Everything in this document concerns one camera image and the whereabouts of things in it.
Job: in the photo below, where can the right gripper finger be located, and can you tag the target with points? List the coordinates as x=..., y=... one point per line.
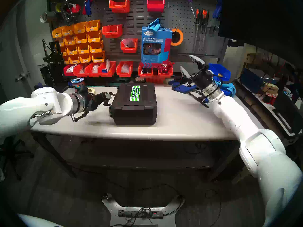
x=186, y=75
x=198, y=61

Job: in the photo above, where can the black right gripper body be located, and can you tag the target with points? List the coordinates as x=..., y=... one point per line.
x=203, y=80

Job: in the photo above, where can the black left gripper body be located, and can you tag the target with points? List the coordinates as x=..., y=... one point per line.
x=93, y=101

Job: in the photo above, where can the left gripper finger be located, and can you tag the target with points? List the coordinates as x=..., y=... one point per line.
x=106, y=94
x=107, y=103

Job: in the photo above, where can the black plastic tool box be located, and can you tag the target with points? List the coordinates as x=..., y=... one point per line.
x=135, y=108

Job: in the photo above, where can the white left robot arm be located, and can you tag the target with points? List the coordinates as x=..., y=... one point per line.
x=23, y=110

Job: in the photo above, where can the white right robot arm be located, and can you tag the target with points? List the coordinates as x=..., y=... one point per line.
x=236, y=120

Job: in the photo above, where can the blue cleaning cloths box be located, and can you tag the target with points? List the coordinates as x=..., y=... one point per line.
x=157, y=51

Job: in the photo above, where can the brown cardboard box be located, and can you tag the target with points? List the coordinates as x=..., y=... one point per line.
x=268, y=88

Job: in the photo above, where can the cream masking tape roll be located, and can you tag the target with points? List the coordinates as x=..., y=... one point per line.
x=91, y=89

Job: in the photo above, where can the blue plastic clamp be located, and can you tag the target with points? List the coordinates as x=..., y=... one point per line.
x=181, y=87

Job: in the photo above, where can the green cutting mat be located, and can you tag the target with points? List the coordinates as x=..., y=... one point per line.
x=119, y=83

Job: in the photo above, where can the blue plastic bin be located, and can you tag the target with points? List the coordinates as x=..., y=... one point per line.
x=222, y=71

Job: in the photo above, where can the blue bar clamp yellow label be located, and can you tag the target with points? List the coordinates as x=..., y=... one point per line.
x=198, y=100

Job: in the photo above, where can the teal cloth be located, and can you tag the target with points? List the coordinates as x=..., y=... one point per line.
x=228, y=89

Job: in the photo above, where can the clear plastic parts bag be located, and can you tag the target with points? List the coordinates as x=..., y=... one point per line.
x=107, y=64
x=125, y=68
x=71, y=68
x=95, y=69
x=127, y=42

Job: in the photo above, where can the orange tape roll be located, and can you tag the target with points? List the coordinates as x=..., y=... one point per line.
x=181, y=37

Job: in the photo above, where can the black tape roll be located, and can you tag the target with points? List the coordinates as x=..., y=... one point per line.
x=135, y=80

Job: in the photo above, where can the yellow parts bin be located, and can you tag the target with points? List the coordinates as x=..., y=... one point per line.
x=94, y=37
x=69, y=41
x=96, y=48
x=72, y=50
x=61, y=42
x=74, y=60
x=92, y=26
x=81, y=39
x=64, y=51
x=98, y=58
x=57, y=33
x=68, y=31
x=83, y=50
x=66, y=61
x=80, y=28
x=85, y=59

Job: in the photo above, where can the dark blue case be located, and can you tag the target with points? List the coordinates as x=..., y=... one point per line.
x=248, y=80

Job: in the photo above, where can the orange black screwdriver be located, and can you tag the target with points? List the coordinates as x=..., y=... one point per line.
x=203, y=15
x=207, y=16
x=197, y=15

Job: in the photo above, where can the blue spring clamp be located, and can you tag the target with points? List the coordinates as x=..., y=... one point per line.
x=217, y=9

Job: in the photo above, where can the small blue bench vise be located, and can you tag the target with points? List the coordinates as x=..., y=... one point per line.
x=39, y=86

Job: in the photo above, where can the blue microfibre cloth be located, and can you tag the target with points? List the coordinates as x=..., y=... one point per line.
x=155, y=24

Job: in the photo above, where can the red and black spool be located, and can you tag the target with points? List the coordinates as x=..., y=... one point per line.
x=269, y=98

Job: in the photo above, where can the black monitor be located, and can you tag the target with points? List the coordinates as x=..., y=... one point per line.
x=255, y=20

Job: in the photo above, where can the black flat tray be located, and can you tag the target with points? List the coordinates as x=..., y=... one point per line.
x=286, y=115

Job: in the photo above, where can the black office chair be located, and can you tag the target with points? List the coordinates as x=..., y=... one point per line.
x=16, y=155

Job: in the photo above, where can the yellow tape roll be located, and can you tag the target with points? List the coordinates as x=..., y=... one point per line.
x=57, y=7

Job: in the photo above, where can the black power strip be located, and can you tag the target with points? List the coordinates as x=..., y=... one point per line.
x=125, y=214

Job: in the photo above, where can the dark metal workbench frame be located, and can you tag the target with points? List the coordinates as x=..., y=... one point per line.
x=52, y=153

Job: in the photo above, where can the dark grey triangular frame tool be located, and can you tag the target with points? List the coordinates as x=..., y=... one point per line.
x=67, y=16

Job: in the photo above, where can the grey duct tape roll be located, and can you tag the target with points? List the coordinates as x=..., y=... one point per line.
x=51, y=16

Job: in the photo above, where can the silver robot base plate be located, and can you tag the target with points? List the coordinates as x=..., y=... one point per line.
x=111, y=207

